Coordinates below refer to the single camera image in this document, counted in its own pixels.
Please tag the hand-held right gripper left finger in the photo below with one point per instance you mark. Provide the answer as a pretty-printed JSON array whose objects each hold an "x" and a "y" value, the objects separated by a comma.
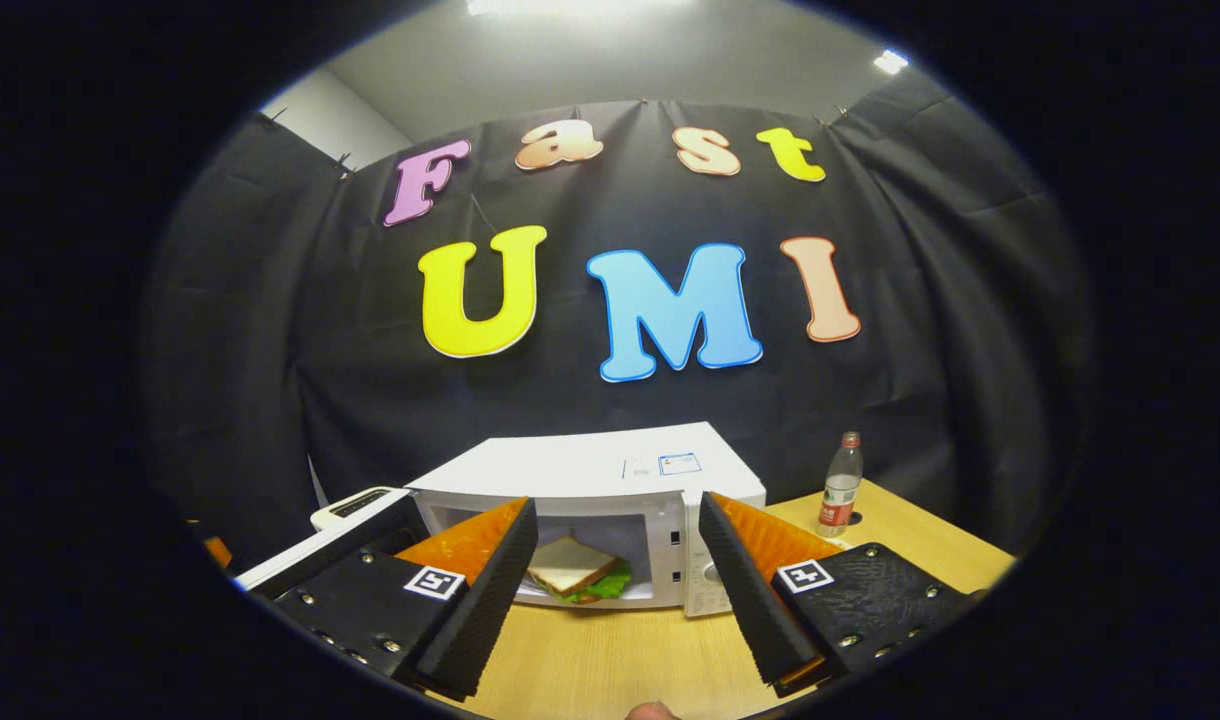
[{"x": 490, "y": 590}]

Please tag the large ceiling light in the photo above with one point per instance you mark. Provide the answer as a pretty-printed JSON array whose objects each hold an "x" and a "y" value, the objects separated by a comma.
[{"x": 570, "y": 5}]

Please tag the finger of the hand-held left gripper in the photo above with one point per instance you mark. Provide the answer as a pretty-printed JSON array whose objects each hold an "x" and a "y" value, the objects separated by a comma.
[{"x": 218, "y": 552}]

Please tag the plastic bottle with red label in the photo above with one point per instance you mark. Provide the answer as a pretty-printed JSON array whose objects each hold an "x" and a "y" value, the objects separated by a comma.
[{"x": 840, "y": 490}]

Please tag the small ceiling light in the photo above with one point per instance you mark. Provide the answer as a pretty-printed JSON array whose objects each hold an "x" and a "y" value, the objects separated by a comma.
[{"x": 890, "y": 62}]

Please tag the white microwave oven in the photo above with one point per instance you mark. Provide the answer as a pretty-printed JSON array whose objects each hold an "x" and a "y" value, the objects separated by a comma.
[{"x": 580, "y": 470}]

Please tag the white toaster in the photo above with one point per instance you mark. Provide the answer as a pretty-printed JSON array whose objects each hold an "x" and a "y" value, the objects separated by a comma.
[{"x": 355, "y": 505}]

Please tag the sandwich with green lettuce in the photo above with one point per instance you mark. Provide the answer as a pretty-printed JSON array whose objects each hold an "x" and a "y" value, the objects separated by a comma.
[{"x": 575, "y": 572}]

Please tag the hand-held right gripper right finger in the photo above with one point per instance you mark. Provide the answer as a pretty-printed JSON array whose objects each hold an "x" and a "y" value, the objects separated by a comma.
[{"x": 745, "y": 590}]

